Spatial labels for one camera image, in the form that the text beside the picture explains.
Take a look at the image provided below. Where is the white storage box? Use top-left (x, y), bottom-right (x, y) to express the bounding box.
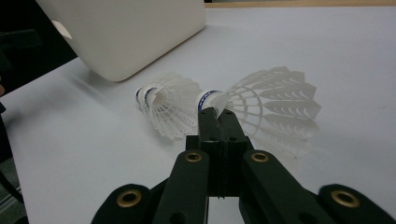
top-left (35, 0), bottom-right (207, 83)

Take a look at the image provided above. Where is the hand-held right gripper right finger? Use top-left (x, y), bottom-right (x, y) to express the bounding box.
top-left (219, 108), bottom-right (255, 198)

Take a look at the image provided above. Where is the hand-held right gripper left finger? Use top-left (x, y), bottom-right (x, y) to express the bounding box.
top-left (186, 106), bottom-right (223, 198)

